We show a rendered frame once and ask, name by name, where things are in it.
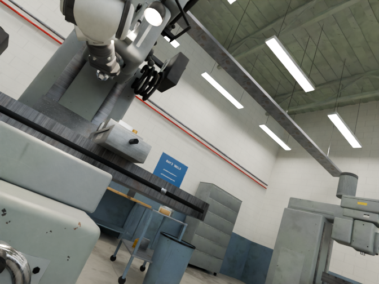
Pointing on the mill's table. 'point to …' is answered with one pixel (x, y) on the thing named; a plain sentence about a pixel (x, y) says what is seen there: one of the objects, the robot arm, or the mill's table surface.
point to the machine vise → (120, 143)
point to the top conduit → (184, 10)
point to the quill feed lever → (150, 58)
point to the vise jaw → (119, 125)
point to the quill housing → (139, 41)
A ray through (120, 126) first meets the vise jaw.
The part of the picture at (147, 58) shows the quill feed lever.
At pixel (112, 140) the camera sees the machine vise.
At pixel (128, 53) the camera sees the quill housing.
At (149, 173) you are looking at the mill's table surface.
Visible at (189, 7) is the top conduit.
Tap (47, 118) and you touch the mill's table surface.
